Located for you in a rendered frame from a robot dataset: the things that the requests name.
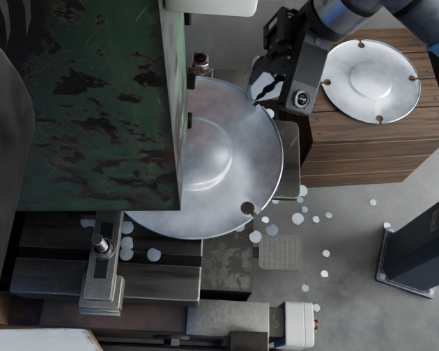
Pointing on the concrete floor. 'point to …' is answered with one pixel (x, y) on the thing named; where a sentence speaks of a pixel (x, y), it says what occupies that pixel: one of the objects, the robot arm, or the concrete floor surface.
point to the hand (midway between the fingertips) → (254, 99)
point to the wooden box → (404, 150)
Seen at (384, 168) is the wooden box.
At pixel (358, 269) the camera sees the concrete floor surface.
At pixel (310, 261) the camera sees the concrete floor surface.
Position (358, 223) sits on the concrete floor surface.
